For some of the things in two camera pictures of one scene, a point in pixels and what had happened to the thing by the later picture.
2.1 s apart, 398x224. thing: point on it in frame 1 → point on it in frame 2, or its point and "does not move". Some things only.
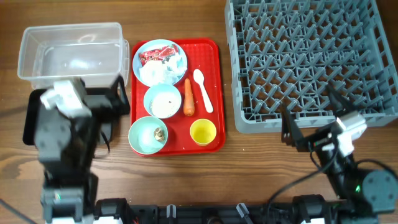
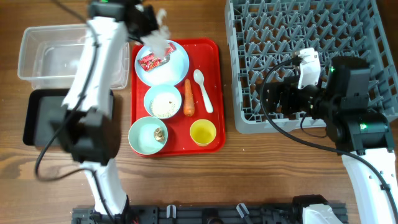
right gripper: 314,140 → 273,99
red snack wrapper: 164,53 does not move
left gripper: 119,104 → 154,23
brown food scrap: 159,134 does not move
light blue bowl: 162,101 does not move
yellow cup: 203,132 does not move
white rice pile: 165,105 does not move
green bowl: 148,135 does not move
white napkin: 164,71 → 157,39
